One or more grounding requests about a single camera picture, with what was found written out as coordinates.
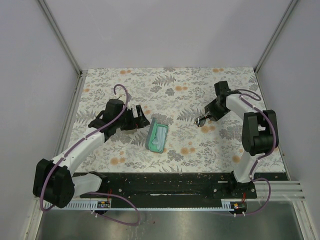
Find right aluminium frame post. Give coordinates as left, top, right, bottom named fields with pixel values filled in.
left=253, top=0, right=300, bottom=75

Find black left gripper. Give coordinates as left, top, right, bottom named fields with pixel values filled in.
left=115, top=105, right=150, bottom=131

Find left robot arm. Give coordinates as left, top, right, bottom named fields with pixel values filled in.
left=32, top=99, right=150, bottom=208

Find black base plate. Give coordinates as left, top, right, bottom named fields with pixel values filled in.
left=72, top=171, right=258, bottom=210

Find aluminium rail profile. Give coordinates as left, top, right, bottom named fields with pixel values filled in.
left=255, top=181, right=305, bottom=201

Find grey-blue glasses case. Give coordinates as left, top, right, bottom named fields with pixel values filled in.
left=145, top=117, right=169, bottom=154

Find black aviator sunglasses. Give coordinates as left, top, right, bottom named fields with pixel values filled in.
left=194, top=114, right=212, bottom=127

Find aluminium frame post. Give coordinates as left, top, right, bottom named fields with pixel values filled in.
left=253, top=0, right=300, bottom=75
left=37, top=0, right=84, bottom=76

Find left aluminium frame post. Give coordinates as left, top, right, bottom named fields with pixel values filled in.
left=37, top=0, right=84, bottom=76

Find floral patterned table mat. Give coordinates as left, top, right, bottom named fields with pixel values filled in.
left=60, top=66, right=286, bottom=173

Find white slotted cable duct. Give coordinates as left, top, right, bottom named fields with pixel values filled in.
left=65, top=198, right=247, bottom=210

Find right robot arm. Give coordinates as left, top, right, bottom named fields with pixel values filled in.
left=204, top=81, right=279, bottom=198

